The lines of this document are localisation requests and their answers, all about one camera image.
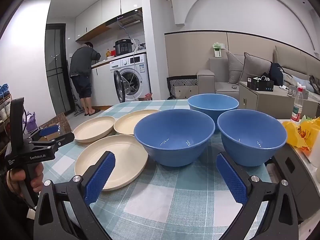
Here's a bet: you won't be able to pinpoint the grey sofa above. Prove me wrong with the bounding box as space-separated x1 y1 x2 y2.
197 45 320 100

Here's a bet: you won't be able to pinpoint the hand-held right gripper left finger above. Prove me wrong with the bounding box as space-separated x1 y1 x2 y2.
34 151 117 240

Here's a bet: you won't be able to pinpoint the brown patterned cardboard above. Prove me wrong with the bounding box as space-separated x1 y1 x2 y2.
39 112 72 135

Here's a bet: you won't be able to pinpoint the white upper cabinets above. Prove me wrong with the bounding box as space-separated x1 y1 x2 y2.
75 0 141 41

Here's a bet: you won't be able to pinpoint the blue bowl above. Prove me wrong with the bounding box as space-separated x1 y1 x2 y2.
187 94 240 130
217 109 287 167
134 109 215 167

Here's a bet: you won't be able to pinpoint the yellow plastic bag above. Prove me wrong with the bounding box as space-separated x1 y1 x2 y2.
282 117 320 150

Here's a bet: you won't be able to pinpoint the black bag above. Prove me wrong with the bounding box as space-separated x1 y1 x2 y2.
269 62 285 85

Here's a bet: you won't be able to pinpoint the teal checked tablecloth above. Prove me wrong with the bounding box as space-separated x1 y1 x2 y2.
39 99 275 240

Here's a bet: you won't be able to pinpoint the person's left hand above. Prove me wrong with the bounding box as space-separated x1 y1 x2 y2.
6 164 44 197

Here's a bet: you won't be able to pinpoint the grey cushion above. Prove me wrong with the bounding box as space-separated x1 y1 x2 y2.
241 52 273 83
226 52 247 84

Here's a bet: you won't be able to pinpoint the purple bag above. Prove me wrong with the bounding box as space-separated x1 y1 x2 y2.
22 111 38 133

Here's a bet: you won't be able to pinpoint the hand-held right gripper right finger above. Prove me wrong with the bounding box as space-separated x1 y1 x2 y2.
216 152 299 240

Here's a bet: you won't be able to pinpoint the white lower cabinet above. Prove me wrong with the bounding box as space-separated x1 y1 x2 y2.
90 61 118 107

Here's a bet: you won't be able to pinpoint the clear water bottle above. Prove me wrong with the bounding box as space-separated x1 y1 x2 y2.
290 86 307 123

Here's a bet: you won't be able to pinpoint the grey nightstand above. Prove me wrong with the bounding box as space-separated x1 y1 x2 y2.
239 81 319 119

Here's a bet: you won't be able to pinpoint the white washing machine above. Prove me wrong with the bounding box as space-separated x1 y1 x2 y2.
109 53 151 103

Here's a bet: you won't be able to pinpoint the shoe rack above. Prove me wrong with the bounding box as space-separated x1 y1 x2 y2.
0 84 13 155

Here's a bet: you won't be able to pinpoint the range hood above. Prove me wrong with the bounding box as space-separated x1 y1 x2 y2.
105 8 143 28

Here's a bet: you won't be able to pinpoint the black cardboard box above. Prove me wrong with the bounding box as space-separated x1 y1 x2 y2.
247 76 274 91

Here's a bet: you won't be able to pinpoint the black pressure cooker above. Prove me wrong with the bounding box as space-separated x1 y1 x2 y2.
113 39 133 56

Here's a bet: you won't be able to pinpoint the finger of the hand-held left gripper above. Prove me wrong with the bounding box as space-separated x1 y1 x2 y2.
24 124 61 143
29 132 75 152

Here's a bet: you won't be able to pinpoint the cream plate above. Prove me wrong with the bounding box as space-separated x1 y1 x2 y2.
114 109 162 136
72 116 116 143
74 134 149 192

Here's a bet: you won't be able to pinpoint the person's left forearm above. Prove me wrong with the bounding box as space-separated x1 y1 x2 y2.
0 177 35 240

